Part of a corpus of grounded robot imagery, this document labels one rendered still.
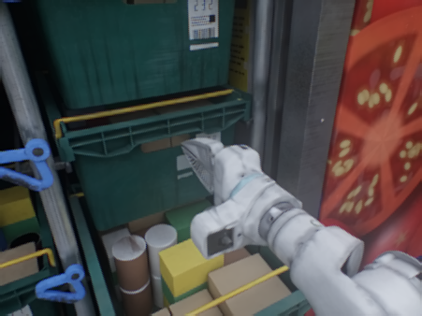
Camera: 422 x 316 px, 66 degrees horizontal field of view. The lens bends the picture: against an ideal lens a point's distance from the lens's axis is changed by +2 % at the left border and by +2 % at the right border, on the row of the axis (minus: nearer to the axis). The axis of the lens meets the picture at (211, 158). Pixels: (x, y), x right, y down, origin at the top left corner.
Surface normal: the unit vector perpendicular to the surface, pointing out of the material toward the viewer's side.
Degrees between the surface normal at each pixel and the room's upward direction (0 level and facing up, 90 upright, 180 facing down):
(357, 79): 90
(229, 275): 2
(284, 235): 51
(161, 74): 98
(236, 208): 19
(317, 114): 90
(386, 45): 90
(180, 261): 2
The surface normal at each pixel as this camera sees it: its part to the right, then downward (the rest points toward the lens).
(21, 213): 0.51, 0.39
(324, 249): -0.47, -0.68
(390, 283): -0.04, -0.89
